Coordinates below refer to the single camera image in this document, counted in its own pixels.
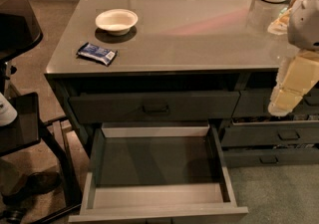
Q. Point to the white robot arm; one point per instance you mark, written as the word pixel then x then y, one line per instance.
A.
pixel 303 25

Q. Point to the black chair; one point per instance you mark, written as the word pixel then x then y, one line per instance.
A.
pixel 32 144

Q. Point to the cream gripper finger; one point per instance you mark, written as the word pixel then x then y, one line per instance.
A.
pixel 295 78

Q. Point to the grey top right drawer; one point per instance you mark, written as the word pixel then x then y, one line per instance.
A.
pixel 254 102

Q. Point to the grey cabinet counter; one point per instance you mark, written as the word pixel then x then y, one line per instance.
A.
pixel 176 46

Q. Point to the blue rxbar blueberry bar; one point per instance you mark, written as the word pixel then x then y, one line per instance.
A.
pixel 97 53

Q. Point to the open grey middle drawer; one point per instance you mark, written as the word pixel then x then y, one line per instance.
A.
pixel 158 173

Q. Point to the white object at left edge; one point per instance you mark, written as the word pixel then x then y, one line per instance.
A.
pixel 7 112

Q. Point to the white paper bowl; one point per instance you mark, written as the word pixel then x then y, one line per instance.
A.
pixel 117 22

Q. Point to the grey top left drawer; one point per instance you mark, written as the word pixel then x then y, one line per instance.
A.
pixel 176 106

